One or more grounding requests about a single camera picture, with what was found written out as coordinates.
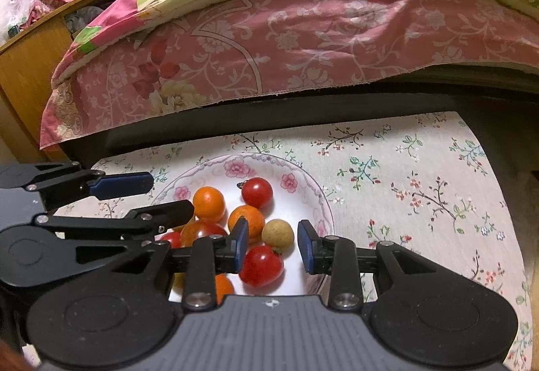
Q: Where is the clear plastic bag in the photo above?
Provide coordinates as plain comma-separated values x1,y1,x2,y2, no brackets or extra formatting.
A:
0,0,45,41

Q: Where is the grey cloth bundle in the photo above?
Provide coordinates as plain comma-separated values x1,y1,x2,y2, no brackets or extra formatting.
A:
63,5,104,33

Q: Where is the red cherry tomato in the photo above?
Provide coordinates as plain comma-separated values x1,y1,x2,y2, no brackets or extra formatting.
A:
238,177,274,209
159,231,183,249
239,245,285,289

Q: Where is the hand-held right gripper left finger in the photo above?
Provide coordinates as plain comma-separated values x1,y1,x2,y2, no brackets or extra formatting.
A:
107,217,250,310

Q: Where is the wooden nightstand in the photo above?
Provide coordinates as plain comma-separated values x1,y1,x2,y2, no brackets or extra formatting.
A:
0,0,165,163

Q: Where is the large red tomato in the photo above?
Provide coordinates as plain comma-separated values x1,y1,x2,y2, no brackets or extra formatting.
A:
180,221,230,249

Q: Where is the tan longan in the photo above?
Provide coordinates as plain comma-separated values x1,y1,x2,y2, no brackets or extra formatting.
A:
261,218,295,256

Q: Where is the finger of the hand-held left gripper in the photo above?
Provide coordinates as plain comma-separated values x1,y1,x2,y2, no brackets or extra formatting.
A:
0,162,154,212
36,200,195,273

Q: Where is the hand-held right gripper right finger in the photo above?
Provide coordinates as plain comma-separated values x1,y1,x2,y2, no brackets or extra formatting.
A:
297,220,439,310

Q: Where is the small orange tangerine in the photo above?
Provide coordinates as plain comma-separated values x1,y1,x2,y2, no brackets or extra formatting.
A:
215,273,235,306
227,205,266,245
192,186,227,224

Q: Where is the dark bed frame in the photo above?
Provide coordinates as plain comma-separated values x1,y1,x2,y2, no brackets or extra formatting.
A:
59,64,539,172

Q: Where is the pink floral bedsheet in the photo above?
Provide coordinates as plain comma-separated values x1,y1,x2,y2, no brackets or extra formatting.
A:
40,0,539,150

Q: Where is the white floral rim plate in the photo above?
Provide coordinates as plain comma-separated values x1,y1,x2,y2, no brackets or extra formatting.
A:
149,153,336,300

